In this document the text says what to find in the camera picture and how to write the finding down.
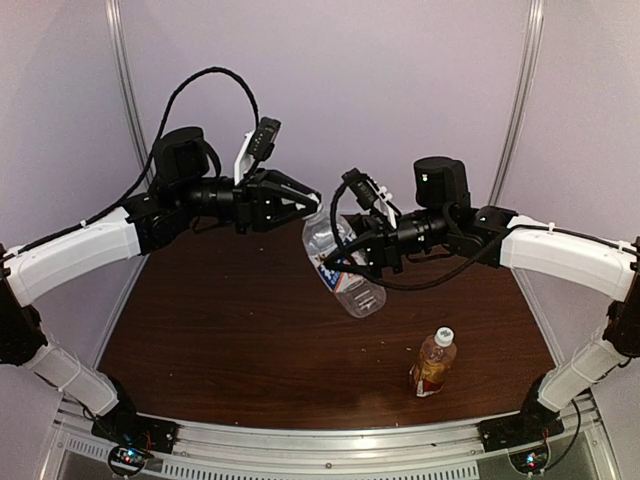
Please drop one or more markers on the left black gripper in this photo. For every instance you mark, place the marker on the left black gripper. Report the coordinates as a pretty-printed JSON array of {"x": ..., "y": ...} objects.
[{"x": 258, "y": 200}]

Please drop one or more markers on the front aluminium rail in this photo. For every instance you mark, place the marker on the front aluminium rail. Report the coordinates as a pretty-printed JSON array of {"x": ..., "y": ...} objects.
[{"x": 450, "y": 450}]

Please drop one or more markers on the white water bottle cap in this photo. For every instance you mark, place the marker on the white water bottle cap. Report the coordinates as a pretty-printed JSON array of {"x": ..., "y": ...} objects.
[{"x": 316, "y": 209}]

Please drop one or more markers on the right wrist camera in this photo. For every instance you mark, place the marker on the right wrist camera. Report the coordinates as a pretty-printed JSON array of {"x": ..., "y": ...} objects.
[{"x": 372, "y": 197}]

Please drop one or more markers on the aluminium frame post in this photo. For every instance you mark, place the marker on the aluminium frame post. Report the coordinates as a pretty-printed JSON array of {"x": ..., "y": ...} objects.
[
  {"x": 533, "y": 33},
  {"x": 117, "y": 37}
]

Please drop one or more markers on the right aluminium frame post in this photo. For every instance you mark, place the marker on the right aluminium frame post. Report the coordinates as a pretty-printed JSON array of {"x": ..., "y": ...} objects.
[{"x": 533, "y": 33}]

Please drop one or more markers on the white tea bottle cap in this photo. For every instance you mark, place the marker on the white tea bottle cap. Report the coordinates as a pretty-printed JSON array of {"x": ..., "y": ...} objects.
[{"x": 444, "y": 337}]

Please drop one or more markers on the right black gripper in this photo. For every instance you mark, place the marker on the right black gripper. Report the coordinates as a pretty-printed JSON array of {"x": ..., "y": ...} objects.
[{"x": 382, "y": 249}]

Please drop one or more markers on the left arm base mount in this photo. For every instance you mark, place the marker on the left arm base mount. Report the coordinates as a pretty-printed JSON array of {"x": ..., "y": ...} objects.
[{"x": 125, "y": 426}]

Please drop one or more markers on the left aluminium frame post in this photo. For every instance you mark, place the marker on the left aluminium frame post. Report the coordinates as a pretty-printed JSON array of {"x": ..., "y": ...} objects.
[{"x": 117, "y": 37}]

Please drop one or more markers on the circuit board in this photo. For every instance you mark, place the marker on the circuit board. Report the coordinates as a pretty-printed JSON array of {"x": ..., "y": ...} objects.
[
  {"x": 530, "y": 461},
  {"x": 127, "y": 461}
]

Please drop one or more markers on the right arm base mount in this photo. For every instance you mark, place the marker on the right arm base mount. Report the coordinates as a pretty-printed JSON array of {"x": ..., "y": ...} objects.
[{"x": 520, "y": 425}]

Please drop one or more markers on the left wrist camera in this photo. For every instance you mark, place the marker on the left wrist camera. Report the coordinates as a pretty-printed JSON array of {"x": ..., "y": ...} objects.
[{"x": 256, "y": 148}]

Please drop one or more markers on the amber tea bottle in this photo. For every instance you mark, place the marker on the amber tea bottle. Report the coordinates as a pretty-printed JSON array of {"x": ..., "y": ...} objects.
[{"x": 428, "y": 374}]

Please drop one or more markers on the left circuit board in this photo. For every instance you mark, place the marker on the left circuit board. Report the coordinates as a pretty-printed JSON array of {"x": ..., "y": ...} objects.
[{"x": 127, "y": 461}]

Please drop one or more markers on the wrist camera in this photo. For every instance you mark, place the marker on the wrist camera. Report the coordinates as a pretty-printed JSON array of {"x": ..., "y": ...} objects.
[
  {"x": 256, "y": 148},
  {"x": 372, "y": 197}
]

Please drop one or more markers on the right circuit board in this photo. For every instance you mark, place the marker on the right circuit board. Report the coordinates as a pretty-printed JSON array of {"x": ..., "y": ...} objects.
[{"x": 530, "y": 461}]

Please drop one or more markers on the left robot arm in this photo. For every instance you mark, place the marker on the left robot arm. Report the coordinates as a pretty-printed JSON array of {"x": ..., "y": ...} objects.
[{"x": 187, "y": 185}]

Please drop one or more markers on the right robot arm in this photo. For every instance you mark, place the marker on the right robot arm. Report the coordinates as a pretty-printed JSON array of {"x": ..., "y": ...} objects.
[{"x": 499, "y": 237}]

